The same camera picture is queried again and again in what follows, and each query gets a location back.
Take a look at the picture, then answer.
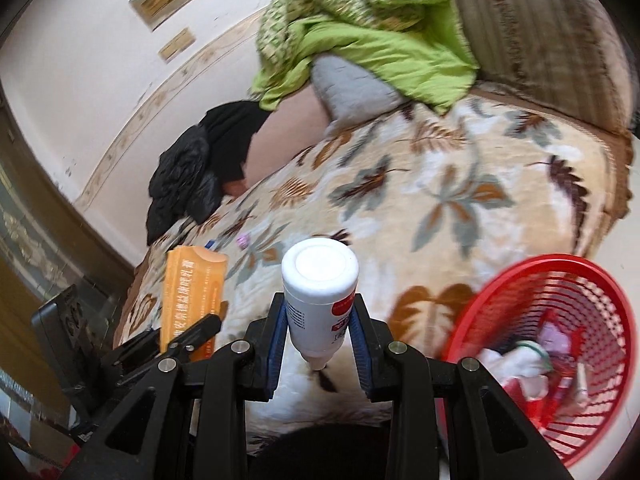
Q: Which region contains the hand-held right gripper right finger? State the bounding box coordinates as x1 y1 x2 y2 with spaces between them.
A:
349 292 575 480

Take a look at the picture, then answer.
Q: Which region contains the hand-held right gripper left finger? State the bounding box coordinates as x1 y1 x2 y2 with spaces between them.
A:
60 291 290 480

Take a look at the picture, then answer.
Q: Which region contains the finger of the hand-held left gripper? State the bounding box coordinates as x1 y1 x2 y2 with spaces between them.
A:
100 329 162 386
167 312 223 361

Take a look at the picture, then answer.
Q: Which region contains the orange cardboard box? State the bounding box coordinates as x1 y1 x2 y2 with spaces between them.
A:
159 245 228 363

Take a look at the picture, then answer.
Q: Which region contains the white plastic bottle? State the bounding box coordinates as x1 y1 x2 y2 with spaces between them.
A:
281 240 360 372

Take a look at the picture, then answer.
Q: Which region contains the white cloth with green cord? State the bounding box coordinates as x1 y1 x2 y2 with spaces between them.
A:
477 340 551 377

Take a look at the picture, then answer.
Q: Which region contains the red cigarette pack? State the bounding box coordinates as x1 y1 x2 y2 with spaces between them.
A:
500 372 556 426

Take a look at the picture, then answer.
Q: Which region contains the lilac wrapper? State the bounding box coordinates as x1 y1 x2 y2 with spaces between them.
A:
539 321 571 358

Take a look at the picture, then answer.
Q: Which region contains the white medicine box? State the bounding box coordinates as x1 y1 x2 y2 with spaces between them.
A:
574 362 593 411

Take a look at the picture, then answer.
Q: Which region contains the red plastic mesh basket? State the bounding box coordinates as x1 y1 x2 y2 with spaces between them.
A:
440 255 633 468

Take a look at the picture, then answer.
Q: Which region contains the person's dark clothing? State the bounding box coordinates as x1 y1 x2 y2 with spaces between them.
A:
260 422 393 480

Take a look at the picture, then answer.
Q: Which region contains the black puffer jacket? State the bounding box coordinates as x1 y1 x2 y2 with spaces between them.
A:
146 125 226 246

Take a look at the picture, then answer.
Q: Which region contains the leaf print blanket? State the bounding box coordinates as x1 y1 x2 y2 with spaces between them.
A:
112 82 633 461

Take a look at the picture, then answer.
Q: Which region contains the black cloth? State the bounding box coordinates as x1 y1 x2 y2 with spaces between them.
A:
200 100 273 183

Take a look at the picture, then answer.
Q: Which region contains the pinkish brown sofa armrest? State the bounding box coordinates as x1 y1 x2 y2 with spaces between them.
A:
247 87 331 196

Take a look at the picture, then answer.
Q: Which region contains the grey quilted pillow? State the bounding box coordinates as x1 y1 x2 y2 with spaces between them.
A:
310 54 411 138

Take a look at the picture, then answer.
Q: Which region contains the green patterned quilt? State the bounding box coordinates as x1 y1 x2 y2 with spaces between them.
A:
250 0 481 116

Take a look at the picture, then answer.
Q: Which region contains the striped sofa cushion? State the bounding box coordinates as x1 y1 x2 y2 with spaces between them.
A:
450 0 633 136

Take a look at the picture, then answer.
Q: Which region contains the gold double wall switch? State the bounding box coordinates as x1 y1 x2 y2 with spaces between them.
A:
159 27 196 63

